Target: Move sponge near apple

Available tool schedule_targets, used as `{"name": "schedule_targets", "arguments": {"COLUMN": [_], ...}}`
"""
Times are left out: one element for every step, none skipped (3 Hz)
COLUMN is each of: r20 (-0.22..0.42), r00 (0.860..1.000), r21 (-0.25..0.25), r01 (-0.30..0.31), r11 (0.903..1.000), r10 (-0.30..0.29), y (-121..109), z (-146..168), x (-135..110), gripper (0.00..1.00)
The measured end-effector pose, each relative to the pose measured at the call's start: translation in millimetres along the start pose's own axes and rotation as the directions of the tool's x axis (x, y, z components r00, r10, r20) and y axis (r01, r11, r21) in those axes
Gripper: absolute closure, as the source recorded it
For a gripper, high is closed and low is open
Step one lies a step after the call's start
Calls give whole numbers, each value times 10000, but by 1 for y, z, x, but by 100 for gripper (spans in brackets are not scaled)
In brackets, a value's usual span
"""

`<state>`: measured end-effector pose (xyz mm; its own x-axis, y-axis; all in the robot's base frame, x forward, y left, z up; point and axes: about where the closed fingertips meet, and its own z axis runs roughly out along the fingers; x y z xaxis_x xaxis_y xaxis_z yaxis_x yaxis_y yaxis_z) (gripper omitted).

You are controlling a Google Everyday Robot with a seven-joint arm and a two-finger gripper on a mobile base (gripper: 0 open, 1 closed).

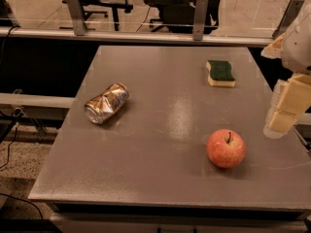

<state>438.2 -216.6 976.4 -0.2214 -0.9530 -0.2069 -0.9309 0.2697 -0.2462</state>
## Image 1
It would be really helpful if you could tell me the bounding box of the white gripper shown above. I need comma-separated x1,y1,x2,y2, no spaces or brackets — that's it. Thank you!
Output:
260,4,311,139

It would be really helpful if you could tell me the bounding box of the yellow sponge green top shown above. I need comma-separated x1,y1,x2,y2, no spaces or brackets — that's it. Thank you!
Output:
206,60,236,87

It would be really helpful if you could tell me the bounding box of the red apple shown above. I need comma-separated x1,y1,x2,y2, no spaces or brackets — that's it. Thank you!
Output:
206,129,246,169

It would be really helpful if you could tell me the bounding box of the black office chair right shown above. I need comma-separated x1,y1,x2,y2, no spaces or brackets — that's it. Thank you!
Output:
144,0,221,34

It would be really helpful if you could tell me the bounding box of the crushed aluminium can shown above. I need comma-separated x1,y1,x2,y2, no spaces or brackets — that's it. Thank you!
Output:
85,83,129,124

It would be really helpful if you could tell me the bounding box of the right metal bracket post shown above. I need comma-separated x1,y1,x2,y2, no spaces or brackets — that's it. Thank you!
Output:
272,0,304,39

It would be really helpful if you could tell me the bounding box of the metal bracket post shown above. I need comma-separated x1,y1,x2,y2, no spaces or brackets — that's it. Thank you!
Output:
272,0,304,39
65,0,86,36
192,0,209,41

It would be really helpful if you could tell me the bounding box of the middle metal bracket post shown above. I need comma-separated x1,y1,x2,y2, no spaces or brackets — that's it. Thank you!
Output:
192,0,209,41

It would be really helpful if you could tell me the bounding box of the left metal bracket post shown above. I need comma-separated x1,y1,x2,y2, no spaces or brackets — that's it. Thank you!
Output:
65,0,86,36

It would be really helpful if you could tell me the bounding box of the black cable on floor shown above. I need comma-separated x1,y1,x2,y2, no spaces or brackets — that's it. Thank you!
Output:
0,110,45,220

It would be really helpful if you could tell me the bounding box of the horizontal metal rail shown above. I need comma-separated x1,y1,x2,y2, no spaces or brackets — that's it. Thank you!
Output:
0,27,273,48

